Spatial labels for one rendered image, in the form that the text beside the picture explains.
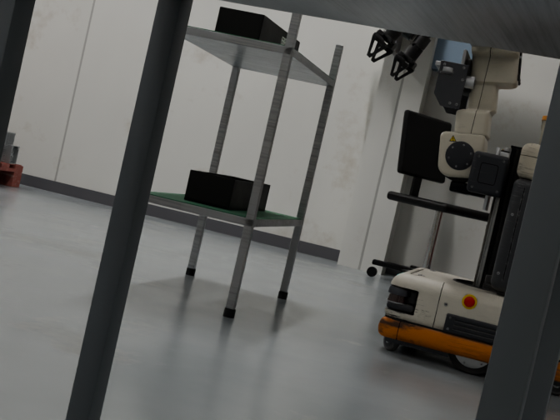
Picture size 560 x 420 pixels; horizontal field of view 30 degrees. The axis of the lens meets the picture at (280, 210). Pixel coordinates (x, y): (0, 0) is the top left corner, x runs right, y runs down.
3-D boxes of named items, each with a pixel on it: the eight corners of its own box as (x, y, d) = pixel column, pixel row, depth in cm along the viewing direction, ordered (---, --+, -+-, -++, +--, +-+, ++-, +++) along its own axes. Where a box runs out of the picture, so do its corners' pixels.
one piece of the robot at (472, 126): (512, 193, 399) (526, 34, 399) (508, 190, 363) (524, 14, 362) (442, 187, 406) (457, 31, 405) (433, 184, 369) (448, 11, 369)
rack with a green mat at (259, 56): (109, 286, 367) (177, -22, 363) (187, 273, 456) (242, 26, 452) (232, 318, 357) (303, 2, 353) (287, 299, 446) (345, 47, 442)
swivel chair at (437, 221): (479, 299, 675) (517, 137, 670) (464, 305, 610) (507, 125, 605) (378, 273, 696) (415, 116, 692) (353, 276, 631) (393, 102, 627)
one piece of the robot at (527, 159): (554, 328, 403) (605, 117, 400) (557, 343, 350) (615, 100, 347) (468, 307, 411) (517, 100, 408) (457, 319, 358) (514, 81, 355)
